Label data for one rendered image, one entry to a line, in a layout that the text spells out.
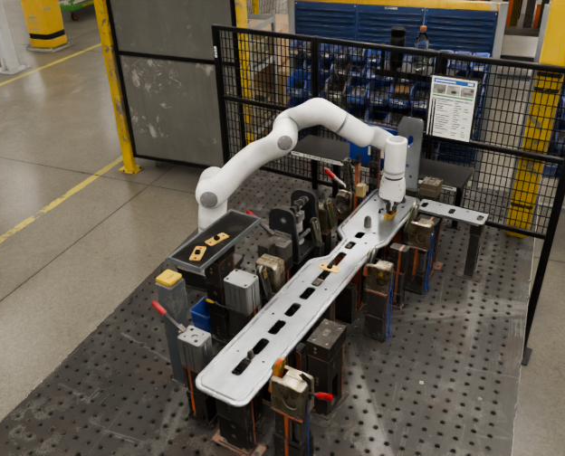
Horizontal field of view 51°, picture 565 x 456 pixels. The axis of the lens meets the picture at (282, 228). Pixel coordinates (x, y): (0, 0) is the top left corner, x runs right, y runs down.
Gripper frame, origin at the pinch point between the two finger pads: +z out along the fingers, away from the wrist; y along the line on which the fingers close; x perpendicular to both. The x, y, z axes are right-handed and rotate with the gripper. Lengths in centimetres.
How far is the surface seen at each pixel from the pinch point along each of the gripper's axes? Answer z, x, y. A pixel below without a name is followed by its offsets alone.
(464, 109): -27, 55, 11
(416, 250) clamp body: 11.7, -7.9, 15.0
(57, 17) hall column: 61, 391, -680
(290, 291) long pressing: 3, -66, -11
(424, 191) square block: 1.5, 23.5, 6.2
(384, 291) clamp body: 8.8, -43.3, 15.7
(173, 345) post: 15, -99, -39
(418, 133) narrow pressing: -23.9, 26.6, 0.1
